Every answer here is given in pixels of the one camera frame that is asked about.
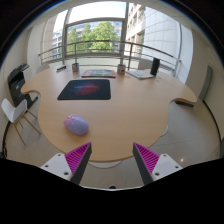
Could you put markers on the black mouse pad, red-blue print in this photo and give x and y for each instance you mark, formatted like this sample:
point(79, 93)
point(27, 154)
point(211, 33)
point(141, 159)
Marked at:
point(85, 89)

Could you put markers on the white and blue booklet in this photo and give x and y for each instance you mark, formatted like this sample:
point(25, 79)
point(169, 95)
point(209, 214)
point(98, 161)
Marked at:
point(140, 74)

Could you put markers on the small dark blue box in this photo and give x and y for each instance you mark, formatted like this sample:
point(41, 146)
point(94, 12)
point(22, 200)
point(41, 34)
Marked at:
point(61, 68)

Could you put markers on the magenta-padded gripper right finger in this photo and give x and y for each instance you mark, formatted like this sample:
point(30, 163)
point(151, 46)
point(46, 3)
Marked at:
point(148, 157)

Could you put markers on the black and white printer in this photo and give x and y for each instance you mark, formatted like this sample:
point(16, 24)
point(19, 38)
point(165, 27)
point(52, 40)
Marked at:
point(18, 85)

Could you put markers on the metal balcony railing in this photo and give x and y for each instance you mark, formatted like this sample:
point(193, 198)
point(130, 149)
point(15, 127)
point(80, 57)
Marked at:
point(100, 42)

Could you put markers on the black cylinder speaker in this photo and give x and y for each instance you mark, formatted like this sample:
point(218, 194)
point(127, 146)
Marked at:
point(155, 66)

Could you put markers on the red and blue magazine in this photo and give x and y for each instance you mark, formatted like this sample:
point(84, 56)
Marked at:
point(99, 73)

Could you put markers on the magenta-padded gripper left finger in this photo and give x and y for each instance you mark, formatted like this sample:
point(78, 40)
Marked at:
point(77, 156)

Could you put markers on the pink and lilac computer mouse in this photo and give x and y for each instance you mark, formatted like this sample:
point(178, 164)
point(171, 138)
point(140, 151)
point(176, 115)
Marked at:
point(76, 125)

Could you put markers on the white chair with wooden legs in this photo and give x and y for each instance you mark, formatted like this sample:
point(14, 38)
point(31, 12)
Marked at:
point(13, 111)

